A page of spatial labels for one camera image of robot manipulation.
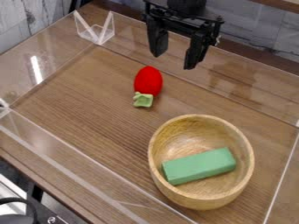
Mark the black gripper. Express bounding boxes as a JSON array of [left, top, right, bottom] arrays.
[[144, 0, 224, 70]]

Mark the red plush strawberry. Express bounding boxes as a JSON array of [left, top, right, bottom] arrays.
[[133, 66, 164, 108]]

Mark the wooden bowl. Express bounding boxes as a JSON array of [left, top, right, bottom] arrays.
[[148, 114, 255, 210]]

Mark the green rectangular block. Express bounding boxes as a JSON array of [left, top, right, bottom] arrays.
[[161, 147, 236, 186]]

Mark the clear acrylic corner bracket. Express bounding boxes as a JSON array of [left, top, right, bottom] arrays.
[[73, 10, 115, 46]]

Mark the clear acrylic tray enclosure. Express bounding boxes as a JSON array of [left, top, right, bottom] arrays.
[[0, 5, 299, 224]]

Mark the black cable loop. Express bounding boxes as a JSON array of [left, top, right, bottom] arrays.
[[0, 197, 40, 224]]

